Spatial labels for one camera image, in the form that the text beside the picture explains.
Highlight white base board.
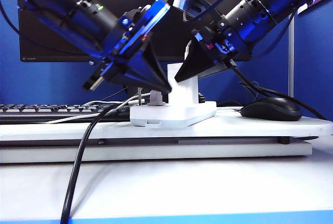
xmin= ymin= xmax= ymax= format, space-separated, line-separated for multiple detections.
xmin=0 ymin=140 xmax=313 ymax=164

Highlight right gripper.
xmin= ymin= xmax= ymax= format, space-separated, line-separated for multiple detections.
xmin=174 ymin=22 xmax=253 ymax=82

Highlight grey metal partition post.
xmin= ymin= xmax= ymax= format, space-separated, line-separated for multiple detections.
xmin=288 ymin=13 xmax=296 ymax=99

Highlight white charger block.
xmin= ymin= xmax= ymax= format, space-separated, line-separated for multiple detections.
xmin=166 ymin=62 xmax=200 ymax=105

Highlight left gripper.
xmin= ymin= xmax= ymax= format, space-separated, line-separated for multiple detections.
xmin=83 ymin=0 xmax=172 ymax=95

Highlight grey plug with cable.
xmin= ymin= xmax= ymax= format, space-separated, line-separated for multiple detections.
xmin=137 ymin=86 xmax=167 ymax=107

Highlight white raised desk board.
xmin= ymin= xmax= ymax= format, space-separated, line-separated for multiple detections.
xmin=0 ymin=107 xmax=333 ymax=141

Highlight thin white cable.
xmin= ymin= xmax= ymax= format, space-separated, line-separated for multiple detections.
xmin=83 ymin=100 xmax=146 ymax=106

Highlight black keyboard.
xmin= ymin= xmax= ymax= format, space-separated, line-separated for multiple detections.
xmin=0 ymin=103 xmax=132 ymax=125

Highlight black plug cable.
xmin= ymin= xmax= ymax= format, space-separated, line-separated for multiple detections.
xmin=231 ymin=65 xmax=327 ymax=121

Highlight black computer mouse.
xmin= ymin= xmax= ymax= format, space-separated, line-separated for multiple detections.
xmin=239 ymin=97 xmax=302 ymax=122

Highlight black ASUS monitor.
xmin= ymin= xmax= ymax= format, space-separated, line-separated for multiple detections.
xmin=17 ymin=0 xmax=252 ymax=63

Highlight white power strip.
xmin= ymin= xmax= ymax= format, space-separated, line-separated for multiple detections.
xmin=129 ymin=101 xmax=217 ymax=130

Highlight thick black power cord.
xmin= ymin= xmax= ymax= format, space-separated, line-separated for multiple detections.
xmin=60 ymin=103 xmax=131 ymax=224

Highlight white charger cable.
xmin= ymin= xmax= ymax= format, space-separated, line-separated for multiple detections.
xmin=46 ymin=41 xmax=192 ymax=125

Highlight black monitor stand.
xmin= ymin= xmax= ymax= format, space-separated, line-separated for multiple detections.
xmin=122 ymin=85 xmax=157 ymax=99

